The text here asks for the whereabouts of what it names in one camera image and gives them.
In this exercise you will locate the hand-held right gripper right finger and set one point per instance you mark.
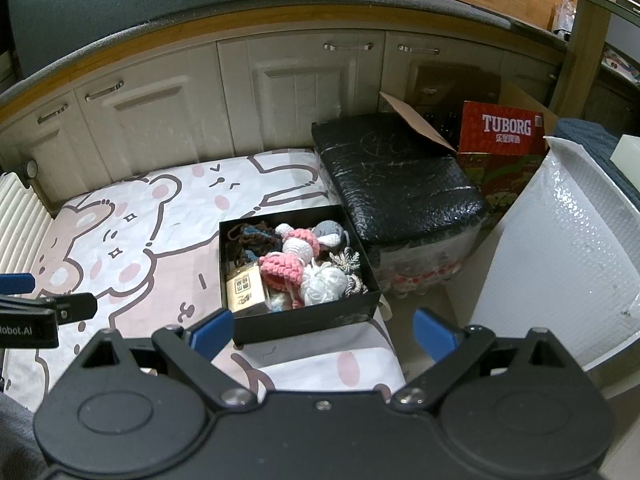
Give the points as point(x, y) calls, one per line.
point(435, 336)

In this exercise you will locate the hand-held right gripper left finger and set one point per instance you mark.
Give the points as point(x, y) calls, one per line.
point(212, 334)

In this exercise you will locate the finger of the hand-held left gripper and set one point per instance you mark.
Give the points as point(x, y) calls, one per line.
point(75, 306)
point(15, 282)

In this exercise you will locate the small yellow box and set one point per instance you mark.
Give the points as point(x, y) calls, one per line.
point(246, 290)

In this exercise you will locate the black box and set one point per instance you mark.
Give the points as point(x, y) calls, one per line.
point(300, 324)

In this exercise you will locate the dark multicoloured knitted piece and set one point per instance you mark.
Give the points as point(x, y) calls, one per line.
point(247, 245)

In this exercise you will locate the pink crochet doll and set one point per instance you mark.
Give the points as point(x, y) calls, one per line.
point(295, 255)

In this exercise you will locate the white mesh ball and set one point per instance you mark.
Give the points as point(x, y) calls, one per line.
point(322, 282)

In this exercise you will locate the bear printed blanket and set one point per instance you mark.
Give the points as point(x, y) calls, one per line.
point(150, 300)

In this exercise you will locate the clear shrink-wrapped case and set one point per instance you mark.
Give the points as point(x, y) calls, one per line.
point(425, 265)

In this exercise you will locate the white ribbed suitcase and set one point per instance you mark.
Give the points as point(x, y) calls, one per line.
point(20, 210)

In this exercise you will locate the person's grey clothing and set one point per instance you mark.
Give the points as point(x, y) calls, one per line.
point(15, 440)

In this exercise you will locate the white cabinet door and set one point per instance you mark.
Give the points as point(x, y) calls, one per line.
point(45, 155)
point(530, 72)
point(300, 100)
point(150, 125)
point(400, 75)

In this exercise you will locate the black bubble-wrapped package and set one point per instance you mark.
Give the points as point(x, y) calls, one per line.
point(400, 180)

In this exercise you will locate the white bubble wrap sheet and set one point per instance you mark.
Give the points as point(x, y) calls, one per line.
point(565, 240)

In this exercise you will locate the red cardboard carton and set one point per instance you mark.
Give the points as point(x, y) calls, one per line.
point(505, 130)

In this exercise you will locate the dark blue cloth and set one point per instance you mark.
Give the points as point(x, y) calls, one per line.
point(585, 135)

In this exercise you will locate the cream block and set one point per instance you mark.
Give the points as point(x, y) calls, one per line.
point(629, 159)

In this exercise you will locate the grey countertop with wooden edge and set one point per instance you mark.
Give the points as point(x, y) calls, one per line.
point(300, 17)

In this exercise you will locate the clear plastic bag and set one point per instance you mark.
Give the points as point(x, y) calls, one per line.
point(562, 12)

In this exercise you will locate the wooden shelf frame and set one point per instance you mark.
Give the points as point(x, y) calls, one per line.
point(587, 35)

